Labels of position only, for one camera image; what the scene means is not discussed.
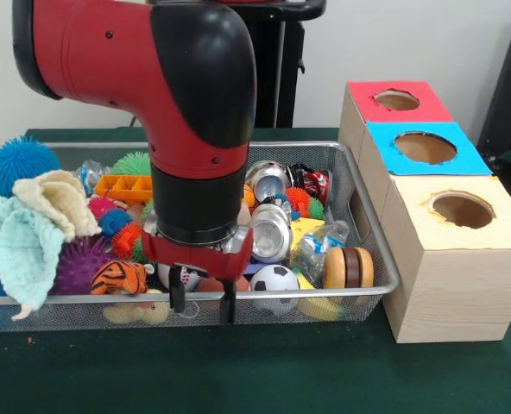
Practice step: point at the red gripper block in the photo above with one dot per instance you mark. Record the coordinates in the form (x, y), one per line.
(195, 259)

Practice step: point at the orange tiger plush toy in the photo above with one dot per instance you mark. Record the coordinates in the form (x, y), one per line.
(119, 278)

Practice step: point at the cream waffle cloth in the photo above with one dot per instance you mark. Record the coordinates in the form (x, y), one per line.
(57, 202)

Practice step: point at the mint green waffle cloth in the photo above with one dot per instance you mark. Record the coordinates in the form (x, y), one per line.
(22, 254)

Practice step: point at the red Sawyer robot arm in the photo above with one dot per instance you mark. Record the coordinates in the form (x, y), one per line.
(152, 86)

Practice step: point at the clear mesh bin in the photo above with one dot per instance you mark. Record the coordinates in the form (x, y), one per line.
(65, 319)

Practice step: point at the wooden box with three holes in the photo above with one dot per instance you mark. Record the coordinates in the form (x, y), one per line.
(454, 293)

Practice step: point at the small soccer ball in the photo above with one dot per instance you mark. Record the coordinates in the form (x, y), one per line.
(275, 280)

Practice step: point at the dark green table cloth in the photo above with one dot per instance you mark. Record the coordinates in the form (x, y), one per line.
(238, 375)

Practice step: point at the purple spiky rubber toy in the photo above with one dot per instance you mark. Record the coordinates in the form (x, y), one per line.
(80, 267)

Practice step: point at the yellow cheese wedge toy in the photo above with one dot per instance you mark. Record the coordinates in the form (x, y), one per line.
(307, 226)

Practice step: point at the orange plastic block toy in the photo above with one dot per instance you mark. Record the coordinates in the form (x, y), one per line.
(126, 187)

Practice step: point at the wooden yo-yo toy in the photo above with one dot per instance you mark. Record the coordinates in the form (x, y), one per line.
(348, 267)

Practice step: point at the crushed red soda can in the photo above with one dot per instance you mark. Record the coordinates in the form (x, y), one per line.
(311, 181)

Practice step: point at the blue spiky ball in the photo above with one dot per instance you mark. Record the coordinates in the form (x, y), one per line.
(18, 161)

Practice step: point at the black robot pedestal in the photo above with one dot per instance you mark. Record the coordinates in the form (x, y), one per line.
(290, 86)

